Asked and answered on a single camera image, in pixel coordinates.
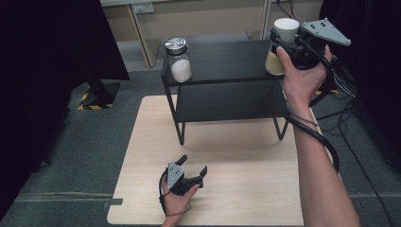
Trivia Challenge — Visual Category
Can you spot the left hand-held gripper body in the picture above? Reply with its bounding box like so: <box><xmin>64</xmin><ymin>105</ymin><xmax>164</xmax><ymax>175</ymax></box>
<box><xmin>166</xmin><ymin>161</ymin><xmax>203</xmax><ymax>197</ymax></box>

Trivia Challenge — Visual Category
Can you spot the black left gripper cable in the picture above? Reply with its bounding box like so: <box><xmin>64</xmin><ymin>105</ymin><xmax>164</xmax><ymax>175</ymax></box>
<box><xmin>158</xmin><ymin>168</ymin><xmax>192</xmax><ymax>218</ymax></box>

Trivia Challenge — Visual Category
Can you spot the white-lidded glass seasoning jar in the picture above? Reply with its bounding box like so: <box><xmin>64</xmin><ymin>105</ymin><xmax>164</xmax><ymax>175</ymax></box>
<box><xmin>264</xmin><ymin>17</ymin><xmax>301</xmax><ymax>77</ymax></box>

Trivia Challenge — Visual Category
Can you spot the black two-tier shelf rack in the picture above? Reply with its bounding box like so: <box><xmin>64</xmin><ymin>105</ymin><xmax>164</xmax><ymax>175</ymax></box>
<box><xmin>160</xmin><ymin>39</ymin><xmax>291</xmax><ymax>147</ymax></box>

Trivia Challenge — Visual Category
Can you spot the metal-lidded glass seasoning jar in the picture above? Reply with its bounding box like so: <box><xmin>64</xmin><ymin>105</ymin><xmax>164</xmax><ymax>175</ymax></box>
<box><xmin>164</xmin><ymin>37</ymin><xmax>193</xmax><ymax>84</ymax></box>

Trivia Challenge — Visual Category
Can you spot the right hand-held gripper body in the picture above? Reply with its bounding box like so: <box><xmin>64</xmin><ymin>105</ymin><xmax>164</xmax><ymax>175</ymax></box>
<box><xmin>290</xmin><ymin>17</ymin><xmax>352</xmax><ymax>71</ymax></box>

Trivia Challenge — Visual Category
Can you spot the person's right hand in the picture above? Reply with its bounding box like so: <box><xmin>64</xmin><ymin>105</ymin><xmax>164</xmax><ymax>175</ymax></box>
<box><xmin>275</xmin><ymin>44</ymin><xmax>334</xmax><ymax>112</ymax></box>

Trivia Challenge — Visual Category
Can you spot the black floor cable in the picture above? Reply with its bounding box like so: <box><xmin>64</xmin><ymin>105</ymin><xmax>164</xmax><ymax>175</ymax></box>
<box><xmin>315</xmin><ymin>94</ymin><xmax>398</xmax><ymax>227</ymax></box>

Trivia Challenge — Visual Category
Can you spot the white wall outlet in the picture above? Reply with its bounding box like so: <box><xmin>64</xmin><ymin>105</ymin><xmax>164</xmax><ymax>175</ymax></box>
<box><xmin>132</xmin><ymin>2</ymin><xmax>156</xmax><ymax>15</ymax></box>

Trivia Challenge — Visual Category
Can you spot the stand base with striped tape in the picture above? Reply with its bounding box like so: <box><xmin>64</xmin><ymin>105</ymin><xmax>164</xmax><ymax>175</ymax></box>
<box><xmin>77</xmin><ymin>79</ymin><xmax>121</xmax><ymax>112</ymax></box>

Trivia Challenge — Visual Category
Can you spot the black wall cable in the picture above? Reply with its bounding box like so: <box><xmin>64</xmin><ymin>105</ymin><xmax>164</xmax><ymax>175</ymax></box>
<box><xmin>277</xmin><ymin>0</ymin><xmax>292</xmax><ymax>19</ymax></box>

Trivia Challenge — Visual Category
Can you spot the person's left hand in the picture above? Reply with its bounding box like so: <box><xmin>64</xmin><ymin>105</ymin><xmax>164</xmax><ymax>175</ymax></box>
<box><xmin>160</xmin><ymin>176</ymin><xmax>201</xmax><ymax>219</ymax></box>

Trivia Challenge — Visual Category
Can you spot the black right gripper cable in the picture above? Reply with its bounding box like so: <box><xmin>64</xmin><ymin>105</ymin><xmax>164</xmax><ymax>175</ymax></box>
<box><xmin>284</xmin><ymin>53</ymin><xmax>359</xmax><ymax>174</ymax></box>

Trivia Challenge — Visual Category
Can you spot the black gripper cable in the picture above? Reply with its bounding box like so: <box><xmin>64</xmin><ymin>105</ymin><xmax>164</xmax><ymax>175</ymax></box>
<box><xmin>284</xmin><ymin>53</ymin><xmax>359</xmax><ymax>174</ymax></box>
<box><xmin>158</xmin><ymin>168</ymin><xmax>192</xmax><ymax>218</ymax></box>

